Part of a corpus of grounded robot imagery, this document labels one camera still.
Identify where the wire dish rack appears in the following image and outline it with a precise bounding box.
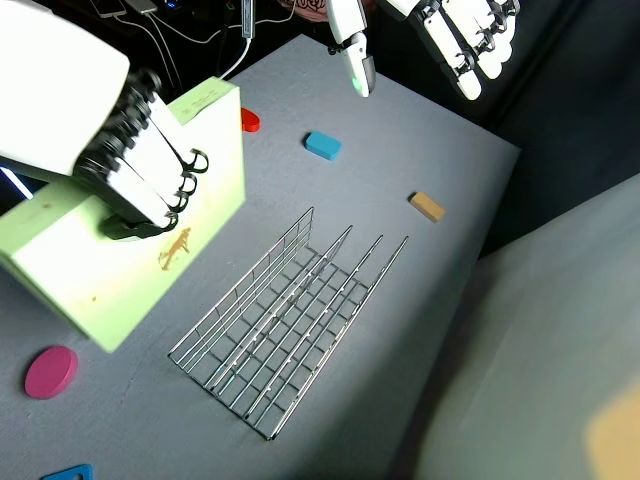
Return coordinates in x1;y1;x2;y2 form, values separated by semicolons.
167;206;410;442

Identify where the white glowing light strip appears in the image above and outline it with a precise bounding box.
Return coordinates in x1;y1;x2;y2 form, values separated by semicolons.
0;166;34;201

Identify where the thin white charging cable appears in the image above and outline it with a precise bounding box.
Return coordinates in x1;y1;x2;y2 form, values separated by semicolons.
147;12;281;47
112;12;180;91

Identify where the grey table cloth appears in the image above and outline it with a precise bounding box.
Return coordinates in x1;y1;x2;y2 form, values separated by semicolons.
0;33;521;480

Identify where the magenta round disc block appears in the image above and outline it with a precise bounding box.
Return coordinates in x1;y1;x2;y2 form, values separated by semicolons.
23;344;80;401

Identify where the light green book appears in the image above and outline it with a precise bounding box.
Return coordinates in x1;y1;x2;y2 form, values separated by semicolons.
0;77;247;354

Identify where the blurred grey foreground shell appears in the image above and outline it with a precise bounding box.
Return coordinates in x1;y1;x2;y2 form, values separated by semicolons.
414;172;640;480

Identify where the blue frame block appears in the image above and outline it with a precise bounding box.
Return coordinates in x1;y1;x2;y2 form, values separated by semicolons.
39;463;95;480

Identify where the blue rounded block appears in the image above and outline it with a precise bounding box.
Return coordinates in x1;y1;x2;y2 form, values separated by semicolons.
303;130;344;163

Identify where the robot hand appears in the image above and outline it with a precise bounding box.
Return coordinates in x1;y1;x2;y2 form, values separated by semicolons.
325;0;521;101
0;0;210;241

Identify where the tan wooden rectangular block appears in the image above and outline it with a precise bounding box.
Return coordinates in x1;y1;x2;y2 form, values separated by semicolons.
408;191;447;224

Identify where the thick white cable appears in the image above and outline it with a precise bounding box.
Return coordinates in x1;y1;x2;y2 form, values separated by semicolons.
218;37;254;82

